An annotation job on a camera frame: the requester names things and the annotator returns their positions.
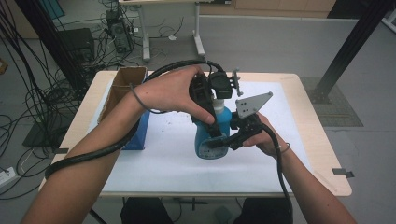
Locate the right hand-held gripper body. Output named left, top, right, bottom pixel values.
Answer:
left=230, top=91, right=274, bottom=144

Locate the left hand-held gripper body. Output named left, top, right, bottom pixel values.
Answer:
left=188, top=66, right=245, bottom=125

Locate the blue plastic bottle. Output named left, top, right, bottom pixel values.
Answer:
left=194, top=98, right=233, bottom=161

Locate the person's right hand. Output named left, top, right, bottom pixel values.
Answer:
left=242, top=112, right=286, bottom=158

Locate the person's left hand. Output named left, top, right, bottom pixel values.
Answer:
left=134, top=64, right=217, bottom=125

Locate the dark band on right wrist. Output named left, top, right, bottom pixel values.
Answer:
left=275, top=142, right=291, bottom=156

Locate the dark band on wrist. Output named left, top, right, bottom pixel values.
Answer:
left=129, top=83, right=163, bottom=115
left=275, top=142, right=291, bottom=156

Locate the white table mat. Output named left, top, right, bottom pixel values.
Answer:
left=87, top=79, right=312, bottom=194

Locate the person's right leg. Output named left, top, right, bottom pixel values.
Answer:
left=233, top=197, right=293, bottom=224

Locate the person's leg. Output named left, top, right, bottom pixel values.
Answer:
left=120, top=196, right=174, bottom=224
left=233, top=197, right=293, bottom=224

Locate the dark band on left wrist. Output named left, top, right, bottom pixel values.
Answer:
left=129, top=83, right=163, bottom=115

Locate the blue cardboard box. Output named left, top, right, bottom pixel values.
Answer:
left=97, top=65, right=151, bottom=151

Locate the wooden cabinet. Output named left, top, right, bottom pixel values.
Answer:
left=199, top=0, right=337, bottom=19

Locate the person's left leg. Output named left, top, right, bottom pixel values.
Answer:
left=120, top=196, right=174, bottom=224

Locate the computer tower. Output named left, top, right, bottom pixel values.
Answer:
left=106, top=8, right=134, bottom=54

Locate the black metal stand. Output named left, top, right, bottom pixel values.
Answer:
left=306, top=0, right=395, bottom=105
left=13, top=0, right=90, bottom=91

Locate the black box on floor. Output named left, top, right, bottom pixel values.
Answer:
left=57, top=27, right=96, bottom=63

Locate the white power strip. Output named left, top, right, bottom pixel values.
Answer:
left=0, top=166, right=17, bottom=189

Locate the right hand-held gripper black cable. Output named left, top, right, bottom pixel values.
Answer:
left=260, top=123, right=295, bottom=224

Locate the hand-held gripper black cable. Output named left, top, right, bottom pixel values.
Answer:
left=44, top=59, right=226, bottom=181
left=260, top=123, right=295, bottom=224

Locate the white desk frame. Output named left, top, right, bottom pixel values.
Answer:
left=120, top=0, right=206, bottom=63

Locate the left hand-held gripper black cable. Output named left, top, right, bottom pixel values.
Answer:
left=44, top=59, right=226, bottom=181

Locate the bundle of black cables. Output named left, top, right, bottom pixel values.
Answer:
left=0, top=6, right=104, bottom=200

